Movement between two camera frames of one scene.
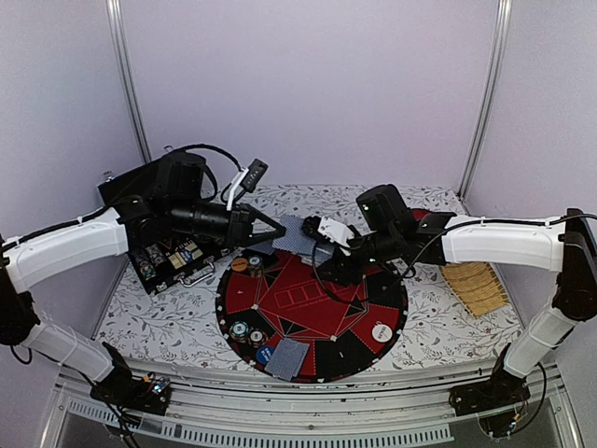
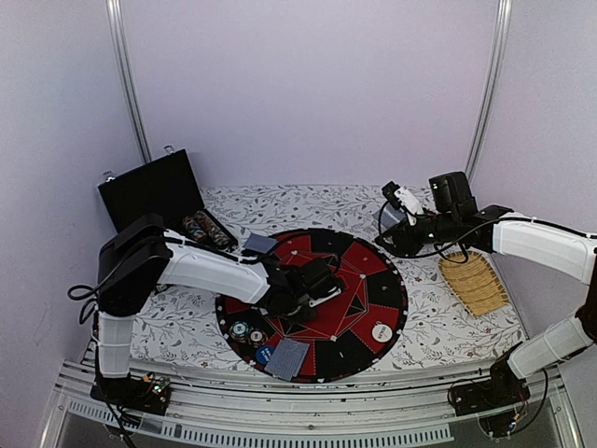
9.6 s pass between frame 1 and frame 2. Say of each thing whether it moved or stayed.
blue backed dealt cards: stayed
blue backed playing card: stayed
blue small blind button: stayed
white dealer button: stayed
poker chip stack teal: stayed
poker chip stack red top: stayed
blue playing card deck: moved
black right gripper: moved
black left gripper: moved
